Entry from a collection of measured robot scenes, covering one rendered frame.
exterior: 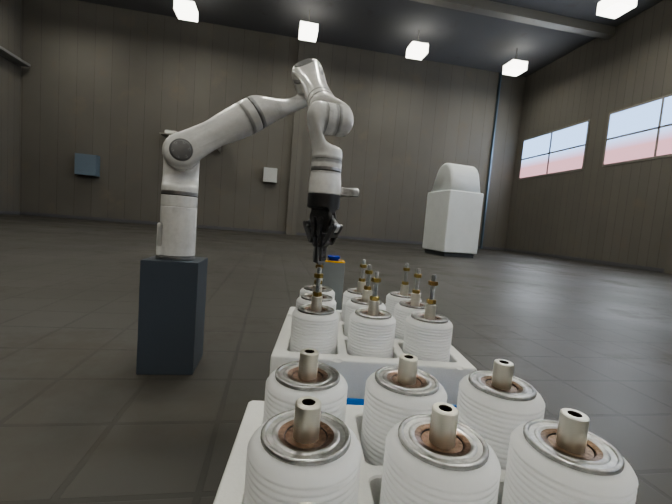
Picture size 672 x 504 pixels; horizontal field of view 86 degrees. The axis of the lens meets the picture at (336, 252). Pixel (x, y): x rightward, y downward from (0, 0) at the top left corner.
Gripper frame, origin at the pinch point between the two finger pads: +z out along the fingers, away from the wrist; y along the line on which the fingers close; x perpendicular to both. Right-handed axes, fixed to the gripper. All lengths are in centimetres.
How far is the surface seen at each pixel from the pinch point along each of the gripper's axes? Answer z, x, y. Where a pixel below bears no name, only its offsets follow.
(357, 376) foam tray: 20.3, -4.6, 21.0
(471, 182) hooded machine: -96, 547, -296
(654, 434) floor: 36, 61, 54
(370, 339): 14.0, -1.0, 20.0
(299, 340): 15.5, -11.5, 11.0
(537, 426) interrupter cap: 10, -13, 55
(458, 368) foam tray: 17.7, 10.9, 32.1
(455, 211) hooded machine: -41, 514, -301
